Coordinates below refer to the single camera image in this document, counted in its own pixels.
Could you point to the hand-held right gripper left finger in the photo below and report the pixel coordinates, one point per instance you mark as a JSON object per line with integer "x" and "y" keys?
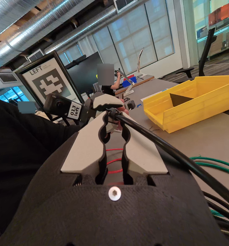
{"x": 83, "y": 151}

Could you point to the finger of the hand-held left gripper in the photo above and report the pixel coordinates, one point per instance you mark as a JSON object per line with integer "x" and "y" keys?
{"x": 106, "y": 100}
{"x": 114, "y": 127}

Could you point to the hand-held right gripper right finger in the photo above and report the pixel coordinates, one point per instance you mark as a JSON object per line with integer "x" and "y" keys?
{"x": 143, "y": 159}

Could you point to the yellow plastic bin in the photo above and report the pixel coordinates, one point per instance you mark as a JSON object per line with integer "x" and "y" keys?
{"x": 183, "y": 119}

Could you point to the person's left hand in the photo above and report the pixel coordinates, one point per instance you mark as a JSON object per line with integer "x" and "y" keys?
{"x": 119, "y": 125}

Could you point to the black framed marker sign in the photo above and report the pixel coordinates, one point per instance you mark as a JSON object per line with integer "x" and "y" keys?
{"x": 49, "y": 84}

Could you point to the black power adapter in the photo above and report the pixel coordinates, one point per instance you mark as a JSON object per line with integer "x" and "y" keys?
{"x": 131, "y": 104}

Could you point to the blue plastic bin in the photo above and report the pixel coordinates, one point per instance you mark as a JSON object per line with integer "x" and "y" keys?
{"x": 128, "y": 83}

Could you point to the black twist tie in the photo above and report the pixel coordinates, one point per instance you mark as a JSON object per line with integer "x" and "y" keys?
{"x": 154, "y": 130}

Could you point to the black screen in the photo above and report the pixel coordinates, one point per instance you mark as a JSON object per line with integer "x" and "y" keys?
{"x": 83, "y": 76}

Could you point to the red plastic bin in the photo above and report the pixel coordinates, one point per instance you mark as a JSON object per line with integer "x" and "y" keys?
{"x": 130, "y": 76}

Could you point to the wooden top table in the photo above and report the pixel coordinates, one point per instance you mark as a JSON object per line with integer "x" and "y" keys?
{"x": 145, "y": 78}

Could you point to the white paper sheet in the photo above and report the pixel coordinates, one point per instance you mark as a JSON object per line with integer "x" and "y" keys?
{"x": 151, "y": 96}

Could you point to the black video bar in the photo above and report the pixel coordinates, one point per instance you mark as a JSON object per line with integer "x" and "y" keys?
{"x": 76, "y": 61}

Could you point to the white vent grille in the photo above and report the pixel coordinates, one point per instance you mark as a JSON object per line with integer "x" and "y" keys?
{"x": 124, "y": 4}
{"x": 36, "y": 55}

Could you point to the black office chair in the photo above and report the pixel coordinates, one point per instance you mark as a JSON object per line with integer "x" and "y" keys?
{"x": 206, "y": 51}

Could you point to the metal shelf with boxes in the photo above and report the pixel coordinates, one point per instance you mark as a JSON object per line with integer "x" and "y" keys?
{"x": 218, "y": 15}

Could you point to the silver air duct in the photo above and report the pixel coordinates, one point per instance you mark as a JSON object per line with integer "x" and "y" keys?
{"x": 78, "y": 32}

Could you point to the large silver duct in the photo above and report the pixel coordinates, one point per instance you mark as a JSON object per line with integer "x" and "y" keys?
{"x": 20, "y": 38}

